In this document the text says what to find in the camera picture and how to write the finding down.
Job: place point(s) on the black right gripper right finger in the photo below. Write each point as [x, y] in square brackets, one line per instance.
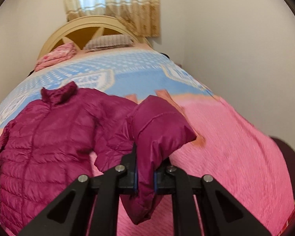
[202, 206]

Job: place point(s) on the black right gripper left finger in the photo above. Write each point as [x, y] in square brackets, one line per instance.
[89, 205]

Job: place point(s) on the magenta puffer jacket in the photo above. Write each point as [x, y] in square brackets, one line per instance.
[70, 131]

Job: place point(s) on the blue and pink bedspread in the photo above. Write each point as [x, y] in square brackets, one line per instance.
[242, 159]

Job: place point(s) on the folded pink blanket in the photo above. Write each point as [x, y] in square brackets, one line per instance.
[61, 53]

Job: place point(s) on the striped pillow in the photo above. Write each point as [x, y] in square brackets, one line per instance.
[108, 42]

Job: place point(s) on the cream wooden headboard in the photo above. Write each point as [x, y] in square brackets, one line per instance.
[81, 30]

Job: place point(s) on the beige curtain behind headboard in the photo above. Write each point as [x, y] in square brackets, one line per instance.
[141, 17]

